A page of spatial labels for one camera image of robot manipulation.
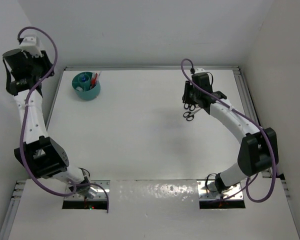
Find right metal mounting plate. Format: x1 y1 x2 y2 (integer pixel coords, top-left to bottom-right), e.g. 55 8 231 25
196 179 244 202

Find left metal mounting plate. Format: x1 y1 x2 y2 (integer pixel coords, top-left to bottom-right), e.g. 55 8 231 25
63 180 110 202

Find teal round organizer container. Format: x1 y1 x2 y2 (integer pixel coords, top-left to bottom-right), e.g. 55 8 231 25
71 71 101 101

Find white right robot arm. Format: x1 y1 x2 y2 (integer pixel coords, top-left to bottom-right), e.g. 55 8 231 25
182 70 279 193

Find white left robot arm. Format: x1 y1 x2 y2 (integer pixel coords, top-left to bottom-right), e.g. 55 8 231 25
2 48 90 197

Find blue cap glue bottle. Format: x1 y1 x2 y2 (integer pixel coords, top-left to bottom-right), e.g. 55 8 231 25
78 74 89 83

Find black cable at base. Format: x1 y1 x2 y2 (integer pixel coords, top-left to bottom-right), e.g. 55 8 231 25
204 172 220 192

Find black handled scissors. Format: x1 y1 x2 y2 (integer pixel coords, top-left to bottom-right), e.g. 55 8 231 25
183 103 196 112
183 108 201 122

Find aluminium frame rail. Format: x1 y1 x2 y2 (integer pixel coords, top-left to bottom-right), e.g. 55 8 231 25
233 67 261 126

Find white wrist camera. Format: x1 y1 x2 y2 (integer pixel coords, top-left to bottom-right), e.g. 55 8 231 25
19 35 43 58
190 67 206 75

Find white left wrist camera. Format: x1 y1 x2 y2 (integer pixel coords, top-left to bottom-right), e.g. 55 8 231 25
19 35 43 58

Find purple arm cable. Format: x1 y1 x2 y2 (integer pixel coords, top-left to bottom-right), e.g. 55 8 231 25
181 58 277 202
16 26 110 214

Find red gel pen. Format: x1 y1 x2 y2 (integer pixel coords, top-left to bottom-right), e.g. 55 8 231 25
90 72 98 89

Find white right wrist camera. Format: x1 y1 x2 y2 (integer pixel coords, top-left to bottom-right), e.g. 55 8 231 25
190 67 206 75

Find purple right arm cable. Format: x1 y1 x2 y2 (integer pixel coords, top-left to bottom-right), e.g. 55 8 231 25
181 58 277 202

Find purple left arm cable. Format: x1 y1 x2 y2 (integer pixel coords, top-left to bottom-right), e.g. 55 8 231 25
16 26 110 214

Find metal mounting plate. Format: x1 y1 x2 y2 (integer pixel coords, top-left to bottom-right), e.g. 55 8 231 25
196 179 244 202
63 180 110 202

